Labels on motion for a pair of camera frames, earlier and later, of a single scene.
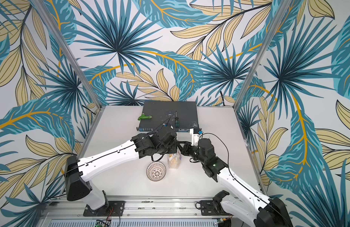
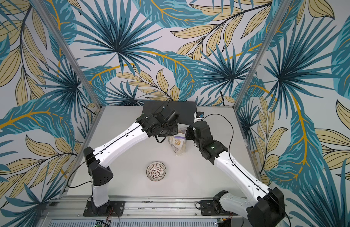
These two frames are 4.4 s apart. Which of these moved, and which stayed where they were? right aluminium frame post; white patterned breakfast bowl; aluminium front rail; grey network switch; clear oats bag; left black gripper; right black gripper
Moved: left black gripper; right black gripper; clear oats bag
Stayed: grey network switch; aluminium front rail; right aluminium frame post; white patterned breakfast bowl
